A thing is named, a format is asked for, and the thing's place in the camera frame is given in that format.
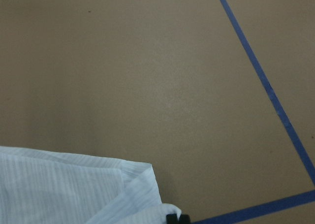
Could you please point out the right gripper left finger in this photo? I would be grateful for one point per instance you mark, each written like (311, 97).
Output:
(171, 219)

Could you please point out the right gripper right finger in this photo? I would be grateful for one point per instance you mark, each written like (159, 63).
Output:
(184, 219)

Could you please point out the light blue button shirt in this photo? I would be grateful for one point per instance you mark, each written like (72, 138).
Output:
(43, 187)

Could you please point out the brown paper table cover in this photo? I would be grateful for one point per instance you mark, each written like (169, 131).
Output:
(160, 81)

